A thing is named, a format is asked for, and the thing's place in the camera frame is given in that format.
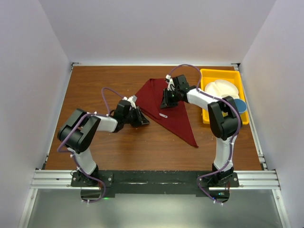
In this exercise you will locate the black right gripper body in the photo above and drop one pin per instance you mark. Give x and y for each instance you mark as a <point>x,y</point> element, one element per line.
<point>171,98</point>

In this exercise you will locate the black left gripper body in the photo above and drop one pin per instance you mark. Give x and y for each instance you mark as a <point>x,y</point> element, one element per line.
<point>133,118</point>

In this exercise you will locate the dark red cloth napkin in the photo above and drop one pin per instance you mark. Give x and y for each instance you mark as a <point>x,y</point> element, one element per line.
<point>149,99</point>

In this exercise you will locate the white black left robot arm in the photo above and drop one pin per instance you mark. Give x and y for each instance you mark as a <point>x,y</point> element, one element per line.
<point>79,130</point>

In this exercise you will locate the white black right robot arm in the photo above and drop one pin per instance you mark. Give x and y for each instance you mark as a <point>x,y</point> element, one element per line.
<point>224,122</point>

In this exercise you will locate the yellow plastic tray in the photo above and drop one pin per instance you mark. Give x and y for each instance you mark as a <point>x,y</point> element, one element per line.
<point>210,75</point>

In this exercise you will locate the white divided plate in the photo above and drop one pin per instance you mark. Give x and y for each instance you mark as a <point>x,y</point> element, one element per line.
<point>222,88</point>

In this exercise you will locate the blue plastic cup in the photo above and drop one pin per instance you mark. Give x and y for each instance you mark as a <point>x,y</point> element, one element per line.
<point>241,105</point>

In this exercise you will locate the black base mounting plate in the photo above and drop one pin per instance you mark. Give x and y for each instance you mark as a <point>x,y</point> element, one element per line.
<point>221,194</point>

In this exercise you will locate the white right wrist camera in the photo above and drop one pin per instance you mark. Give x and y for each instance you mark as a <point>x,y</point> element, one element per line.
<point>169,81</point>

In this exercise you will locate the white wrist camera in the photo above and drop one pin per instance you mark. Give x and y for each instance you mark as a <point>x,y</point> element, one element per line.
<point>132,100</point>
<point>169,81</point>

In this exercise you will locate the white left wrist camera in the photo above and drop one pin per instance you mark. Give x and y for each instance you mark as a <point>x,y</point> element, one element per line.
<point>132,100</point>

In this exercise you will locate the aluminium frame rail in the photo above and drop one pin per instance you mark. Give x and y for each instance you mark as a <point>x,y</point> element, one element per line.
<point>61,179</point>

